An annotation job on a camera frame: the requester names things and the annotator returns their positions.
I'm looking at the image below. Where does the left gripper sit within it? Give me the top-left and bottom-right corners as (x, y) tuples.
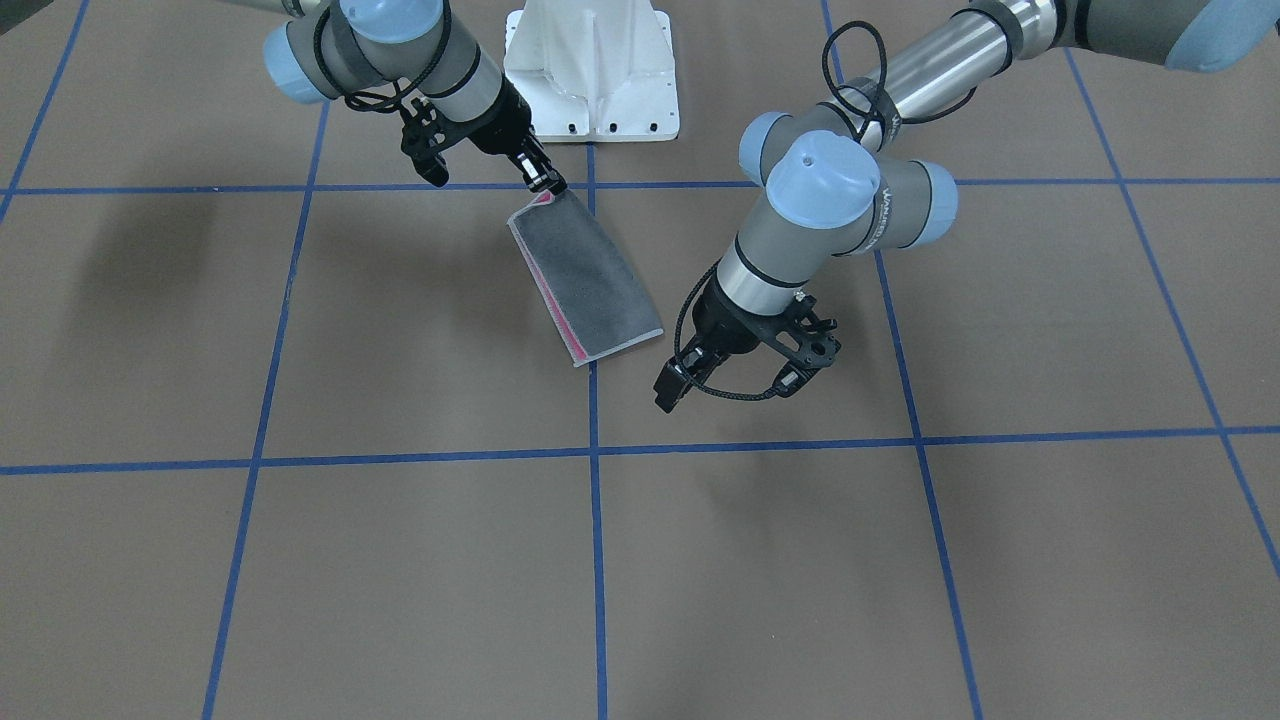
(654, 275), (776, 414)

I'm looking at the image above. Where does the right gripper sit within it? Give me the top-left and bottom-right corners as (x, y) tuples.
(467, 82), (568, 196)

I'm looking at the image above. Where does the pink and grey towel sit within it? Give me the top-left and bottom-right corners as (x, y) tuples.
(507, 190), (663, 366)

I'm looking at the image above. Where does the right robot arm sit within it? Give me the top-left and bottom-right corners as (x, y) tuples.
(260, 1), (567, 195)

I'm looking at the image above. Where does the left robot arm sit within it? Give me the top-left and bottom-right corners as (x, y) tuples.
(654, 1), (1279, 413)

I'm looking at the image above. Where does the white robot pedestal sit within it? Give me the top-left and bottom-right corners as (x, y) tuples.
(503, 1), (681, 143)

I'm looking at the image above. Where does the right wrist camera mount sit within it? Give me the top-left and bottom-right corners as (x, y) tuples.
(399, 97), (468, 188)

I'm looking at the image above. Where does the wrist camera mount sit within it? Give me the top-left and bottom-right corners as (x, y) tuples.
(760, 290), (841, 398)
(399, 97), (468, 188)

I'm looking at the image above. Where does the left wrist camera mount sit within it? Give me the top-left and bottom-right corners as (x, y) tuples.
(760, 290), (841, 398)

